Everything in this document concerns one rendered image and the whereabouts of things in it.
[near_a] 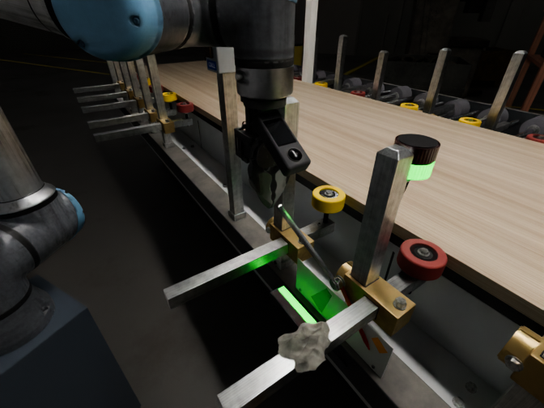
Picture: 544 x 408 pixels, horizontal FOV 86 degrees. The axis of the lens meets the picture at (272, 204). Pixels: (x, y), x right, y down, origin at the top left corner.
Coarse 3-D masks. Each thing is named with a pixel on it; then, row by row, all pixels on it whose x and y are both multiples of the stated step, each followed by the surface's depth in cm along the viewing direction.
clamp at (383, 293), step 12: (348, 264) 56; (348, 276) 53; (348, 288) 54; (360, 288) 51; (372, 288) 51; (384, 288) 51; (372, 300) 49; (384, 300) 48; (408, 300) 48; (384, 312) 48; (396, 312) 46; (408, 312) 47; (384, 324) 49; (396, 324) 46
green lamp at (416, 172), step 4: (432, 164) 41; (412, 168) 41; (416, 168) 41; (420, 168) 40; (424, 168) 41; (428, 168) 41; (412, 172) 41; (416, 172) 41; (420, 172) 41; (424, 172) 41; (428, 172) 41; (408, 176) 41; (412, 176) 41; (416, 176) 41; (420, 176) 41; (424, 176) 41; (428, 176) 42; (416, 180) 41
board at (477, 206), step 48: (192, 96) 153; (336, 96) 153; (336, 144) 98; (384, 144) 98; (480, 144) 98; (528, 144) 98; (432, 192) 72; (480, 192) 72; (528, 192) 72; (432, 240) 57; (480, 240) 57; (528, 240) 57; (528, 288) 47
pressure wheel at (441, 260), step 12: (408, 240) 56; (420, 240) 56; (408, 252) 53; (420, 252) 53; (432, 252) 53; (408, 264) 52; (420, 264) 50; (432, 264) 50; (444, 264) 51; (420, 276) 51; (432, 276) 51
